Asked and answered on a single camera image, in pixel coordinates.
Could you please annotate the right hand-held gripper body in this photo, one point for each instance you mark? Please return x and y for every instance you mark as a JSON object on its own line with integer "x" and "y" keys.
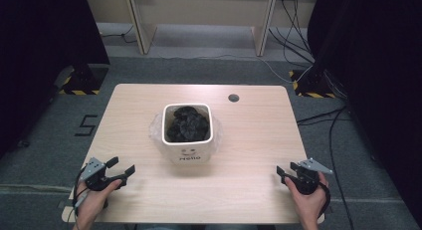
{"x": 308, "y": 180}

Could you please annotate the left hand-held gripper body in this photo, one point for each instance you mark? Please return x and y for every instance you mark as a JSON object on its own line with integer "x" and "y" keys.
{"x": 94, "y": 177}

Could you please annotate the cream square trash bin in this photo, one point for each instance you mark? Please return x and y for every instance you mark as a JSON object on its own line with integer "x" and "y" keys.
{"x": 189, "y": 153}

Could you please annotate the black plastic bag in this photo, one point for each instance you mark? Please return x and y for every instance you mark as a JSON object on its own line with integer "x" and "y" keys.
{"x": 187, "y": 125}

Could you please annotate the person's right hand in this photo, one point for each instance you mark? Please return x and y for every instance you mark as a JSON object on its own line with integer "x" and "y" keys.
{"x": 310, "y": 206}

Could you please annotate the person's left hand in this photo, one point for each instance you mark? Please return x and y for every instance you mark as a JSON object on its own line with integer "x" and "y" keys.
{"x": 91, "y": 203}

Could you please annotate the stand base with striped tape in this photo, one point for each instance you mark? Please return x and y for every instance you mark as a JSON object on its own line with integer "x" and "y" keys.
{"x": 310, "y": 85}
{"x": 83, "y": 82}

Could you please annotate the black curtain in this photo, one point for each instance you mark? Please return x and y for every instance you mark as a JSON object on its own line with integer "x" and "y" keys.
{"x": 375, "y": 74}
{"x": 40, "y": 57}

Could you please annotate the beige desk leg panel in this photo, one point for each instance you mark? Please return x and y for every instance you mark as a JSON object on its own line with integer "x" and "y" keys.
{"x": 260, "y": 37}
{"x": 144, "y": 34}

